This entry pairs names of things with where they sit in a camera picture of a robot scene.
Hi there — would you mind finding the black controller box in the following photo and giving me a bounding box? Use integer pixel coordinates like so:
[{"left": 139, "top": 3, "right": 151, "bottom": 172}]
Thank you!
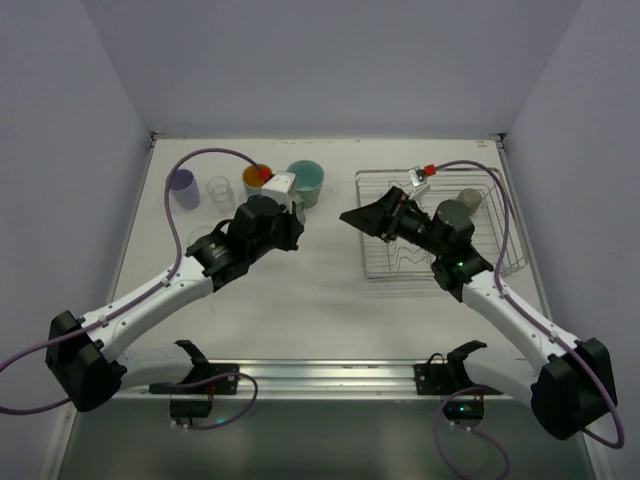
[
  {"left": 442, "top": 399, "right": 485, "bottom": 429},
  {"left": 169, "top": 400, "right": 213, "bottom": 426}
]

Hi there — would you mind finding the metal wire dish rack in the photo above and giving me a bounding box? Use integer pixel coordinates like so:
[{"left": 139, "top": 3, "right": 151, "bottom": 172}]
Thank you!
[{"left": 355, "top": 167, "right": 528, "bottom": 281}]

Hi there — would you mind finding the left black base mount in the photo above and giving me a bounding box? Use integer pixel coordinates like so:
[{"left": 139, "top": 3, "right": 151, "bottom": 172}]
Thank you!
[{"left": 149, "top": 363, "right": 240, "bottom": 395}]

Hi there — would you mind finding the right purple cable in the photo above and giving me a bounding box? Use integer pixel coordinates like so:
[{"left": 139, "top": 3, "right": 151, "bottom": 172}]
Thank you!
[{"left": 422, "top": 159, "right": 626, "bottom": 448}]

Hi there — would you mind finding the beige cup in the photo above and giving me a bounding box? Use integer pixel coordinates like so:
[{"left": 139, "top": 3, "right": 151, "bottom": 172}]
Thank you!
[{"left": 456, "top": 188, "right": 483, "bottom": 216}]

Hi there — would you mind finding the large green cup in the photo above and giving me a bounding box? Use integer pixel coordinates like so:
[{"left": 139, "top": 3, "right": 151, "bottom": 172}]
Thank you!
[{"left": 286, "top": 160, "right": 325, "bottom": 209}]

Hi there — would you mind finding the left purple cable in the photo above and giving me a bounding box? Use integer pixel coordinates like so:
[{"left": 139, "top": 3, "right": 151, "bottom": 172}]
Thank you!
[{"left": 0, "top": 147, "right": 275, "bottom": 415}]

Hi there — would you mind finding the right black controller box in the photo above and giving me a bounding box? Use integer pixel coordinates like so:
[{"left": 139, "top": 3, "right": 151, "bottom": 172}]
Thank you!
[{"left": 442, "top": 399, "right": 485, "bottom": 429}]

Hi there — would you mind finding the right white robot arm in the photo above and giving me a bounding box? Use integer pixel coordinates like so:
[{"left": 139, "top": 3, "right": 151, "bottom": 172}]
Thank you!
[{"left": 340, "top": 187, "right": 617, "bottom": 440}]

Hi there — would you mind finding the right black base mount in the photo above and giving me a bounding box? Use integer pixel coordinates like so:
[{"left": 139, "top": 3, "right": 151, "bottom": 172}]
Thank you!
[{"left": 413, "top": 340, "right": 487, "bottom": 396}]

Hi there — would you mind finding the left black controller box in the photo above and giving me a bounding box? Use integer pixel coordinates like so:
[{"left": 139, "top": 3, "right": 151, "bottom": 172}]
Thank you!
[{"left": 169, "top": 400, "right": 213, "bottom": 426}]

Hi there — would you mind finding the aluminium mounting rail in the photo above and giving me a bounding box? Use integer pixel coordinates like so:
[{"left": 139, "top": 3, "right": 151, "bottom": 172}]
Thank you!
[{"left": 118, "top": 348, "right": 533, "bottom": 400}]

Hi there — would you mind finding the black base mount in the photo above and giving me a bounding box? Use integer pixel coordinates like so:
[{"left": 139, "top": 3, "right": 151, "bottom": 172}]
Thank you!
[
  {"left": 413, "top": 340, "right": 487, "bottom": 396},
  {"left": 149, "top": 363, "right": 240, "bottom": 395}
]

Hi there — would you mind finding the purple cable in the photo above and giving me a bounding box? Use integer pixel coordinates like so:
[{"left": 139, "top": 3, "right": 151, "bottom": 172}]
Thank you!
[
  {"left": 422, "top": 159, "right": 626, "bottom": 448},
  {"left": 0, "top": 147, "right": 275, "bottom": 415}
]

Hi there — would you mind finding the clear plastic cup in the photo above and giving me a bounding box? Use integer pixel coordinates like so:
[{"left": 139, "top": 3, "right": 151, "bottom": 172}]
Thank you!
[
  {"left": 206, "top": 176, "right": 235, "bottom": 214},
  {"left": 187, "top": 225, "right": 214, "bottom": 246}
]

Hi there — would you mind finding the blue cup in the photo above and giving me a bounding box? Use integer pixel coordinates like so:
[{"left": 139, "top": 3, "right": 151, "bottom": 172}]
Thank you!
[{"left": 242, "top": 164, "right": 273, "bottom": 197}]

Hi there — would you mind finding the purple plastic cup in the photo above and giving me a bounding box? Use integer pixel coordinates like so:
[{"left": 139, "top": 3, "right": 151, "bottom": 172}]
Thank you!
[{"left": 168, "top": 169, "right": 200, "bottom": 211}]

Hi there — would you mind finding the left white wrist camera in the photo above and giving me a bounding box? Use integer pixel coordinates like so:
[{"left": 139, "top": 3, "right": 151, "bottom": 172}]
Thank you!
[{"left": 261, "top": 171, "right": 297, "bottom": 211}]

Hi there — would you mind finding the small mint green cup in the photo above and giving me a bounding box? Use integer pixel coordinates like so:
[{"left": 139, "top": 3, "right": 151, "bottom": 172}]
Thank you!
[{"left": 294, "top": 204, "right": 306, "bottom": 225}]

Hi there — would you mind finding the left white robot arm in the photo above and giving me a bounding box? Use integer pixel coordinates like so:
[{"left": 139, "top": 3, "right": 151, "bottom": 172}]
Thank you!
[{"left": 45, "top": 195, "right": 304, "bottom": 412}]

